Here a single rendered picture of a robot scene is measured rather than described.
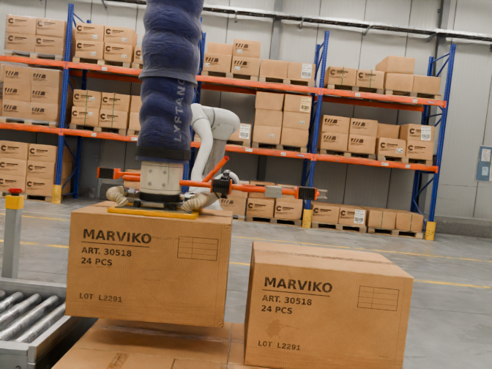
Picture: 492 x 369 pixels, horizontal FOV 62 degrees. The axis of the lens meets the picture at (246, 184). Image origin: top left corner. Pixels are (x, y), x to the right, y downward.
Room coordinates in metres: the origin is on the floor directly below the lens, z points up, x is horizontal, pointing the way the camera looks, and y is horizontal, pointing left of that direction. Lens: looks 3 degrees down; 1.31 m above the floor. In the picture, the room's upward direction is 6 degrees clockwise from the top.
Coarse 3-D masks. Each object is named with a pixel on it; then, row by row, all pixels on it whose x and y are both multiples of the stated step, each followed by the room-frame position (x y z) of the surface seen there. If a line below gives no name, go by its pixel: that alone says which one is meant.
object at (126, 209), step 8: (112, 208) 1.55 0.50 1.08; (120, 208) 1.56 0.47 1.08; (128, 208) 1.56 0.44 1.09; (136, 208) 1.56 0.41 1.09; (144, 208) 1.58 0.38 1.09; (152, 208) 1.60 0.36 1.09; (160, 208) 1.63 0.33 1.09; (152, 216) 1.55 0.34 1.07; (160, 216) 1.55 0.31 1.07; (168, 216) 1.55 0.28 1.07; (176, 216) 1.55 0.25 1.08; (184, 216) 1.55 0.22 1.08; (192, 216) 1.55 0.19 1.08
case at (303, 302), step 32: (256, 256) 1.59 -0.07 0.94; (288, 256) 1.65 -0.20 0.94; (320, 256) 1.71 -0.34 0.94; (352, 256) 1.77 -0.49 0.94; (256, 288) 1.51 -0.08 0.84; (288, 288) 1.51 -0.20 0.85; (320, 288) 1.51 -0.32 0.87; (352, 288) 1.51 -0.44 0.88; (384, 288) 1.51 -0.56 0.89; (256, 320) 1.51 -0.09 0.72; (288, 320) 1.51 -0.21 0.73; (320, 320) 1.51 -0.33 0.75; (352, 320) 1.51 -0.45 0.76; (384, 320) 1.51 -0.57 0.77; (256, 352) 1.51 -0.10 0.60; (288, 352) 1.51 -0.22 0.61; (320, 352) 1.51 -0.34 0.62; (352, 352) 1.51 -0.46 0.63; (384, 352) 1.51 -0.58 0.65
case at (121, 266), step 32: (96, 224) 1.52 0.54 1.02; (128, 224) 1.52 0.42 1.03; (160, 224) 1.52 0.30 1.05; (192, 224) 1.52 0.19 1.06; (224, 224) 1.52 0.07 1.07; (96, 256) 1.52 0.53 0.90; (128, 256) 1.52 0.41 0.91; (160, 256) 1.52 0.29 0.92; (192, 256) 1.52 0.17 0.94; (224, 256) 1.52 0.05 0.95; (96, 288) 1.52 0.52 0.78; (128, 288) 1.52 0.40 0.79; (160, 288) 1.52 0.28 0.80; (192, 288) 1.52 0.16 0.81; (224, 288) 1.52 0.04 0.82; (128, 320) 1.52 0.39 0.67; (160, 320) 1.52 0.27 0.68; (192, 320) 1.52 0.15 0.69
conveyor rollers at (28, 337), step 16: (0, 304) 1.84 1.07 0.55; (32, 304) 1.92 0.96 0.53; (48, 304) 1.91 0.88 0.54; (64, 304) 1.91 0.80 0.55; (0, 320) 1.68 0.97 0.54; (16, 320) 1.69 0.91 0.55; (32, 320) 1.75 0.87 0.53; (48, 320) 1.73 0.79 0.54; (0, 336) 1.54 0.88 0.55; (32, 336) 1.59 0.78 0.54
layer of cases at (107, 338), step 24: (96, 336) 1.62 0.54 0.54; (120, 336) 1.65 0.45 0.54; (144, 336) 1.67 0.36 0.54; (168, 336) 1.69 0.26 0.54; (192, 336) 1.71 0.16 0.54; (216, 336) 1.74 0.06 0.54; (240, 336) 1.76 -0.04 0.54; (72, 360) 1.42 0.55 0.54; (96, 360) 1.44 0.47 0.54; (120, 360) 1.45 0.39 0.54; (144, 360) 1.47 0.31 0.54; (168, 360) 1.49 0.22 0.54; (192, 360) 1.51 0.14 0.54; (216, 360) 1.52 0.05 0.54; (240, 360) 1.54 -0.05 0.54
